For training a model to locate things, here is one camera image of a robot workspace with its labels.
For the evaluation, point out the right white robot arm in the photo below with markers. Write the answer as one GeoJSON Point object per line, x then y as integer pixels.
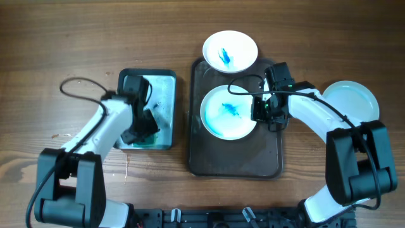
{"type": "Point", "coordinates": [359, 162]}

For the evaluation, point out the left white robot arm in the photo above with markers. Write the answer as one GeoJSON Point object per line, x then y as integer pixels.
{"type": "Point", "coordinates": [70, 188]}

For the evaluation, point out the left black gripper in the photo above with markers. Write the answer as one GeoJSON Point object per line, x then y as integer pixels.
{"type": "Point", "coordinates": [152, 127]}

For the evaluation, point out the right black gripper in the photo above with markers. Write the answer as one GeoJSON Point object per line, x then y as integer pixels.
{"type": "Point", "coordinates": [257, 115]}

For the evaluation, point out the brown plastic serving tray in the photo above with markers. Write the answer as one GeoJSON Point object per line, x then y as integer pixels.
{"type": "Point", "coordinates": [259, 155]}

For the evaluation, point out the green yellow sponge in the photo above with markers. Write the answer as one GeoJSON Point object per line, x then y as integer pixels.
{"type": "Point", "coordinates": [149, 141]}

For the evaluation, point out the grey-white plate bottom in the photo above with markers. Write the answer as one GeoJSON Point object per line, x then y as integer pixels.
{"type": "Point", "coordinates": [354, 100]}

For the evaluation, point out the white plate top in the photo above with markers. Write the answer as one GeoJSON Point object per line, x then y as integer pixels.
{"type": "Point", "coordinates": [230, 51]}

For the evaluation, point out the white plate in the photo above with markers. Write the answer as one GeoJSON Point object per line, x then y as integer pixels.
{"type": "Point", "coordinates": [230, 51]}
{"type": "Point", "coordinates": [225, 112]}

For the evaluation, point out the dark tray with water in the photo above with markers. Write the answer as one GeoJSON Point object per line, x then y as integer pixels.
{"type": "Point", "coordinates": [161, 104]}

